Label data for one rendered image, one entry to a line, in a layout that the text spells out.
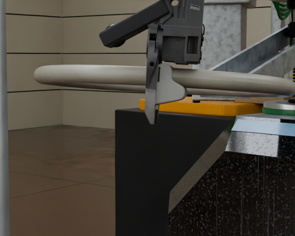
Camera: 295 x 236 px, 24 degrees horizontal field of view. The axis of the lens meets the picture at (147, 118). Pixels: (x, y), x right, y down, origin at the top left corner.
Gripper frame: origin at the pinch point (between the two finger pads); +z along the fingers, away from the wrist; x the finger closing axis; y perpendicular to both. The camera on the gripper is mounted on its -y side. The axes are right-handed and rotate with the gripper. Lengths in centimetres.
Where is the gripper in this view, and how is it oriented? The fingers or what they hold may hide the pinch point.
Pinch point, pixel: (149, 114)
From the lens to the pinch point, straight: 106.3
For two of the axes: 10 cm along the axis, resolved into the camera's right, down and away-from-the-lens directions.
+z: -0.7, 10.0, 0.5
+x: 1.0, -0.4, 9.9
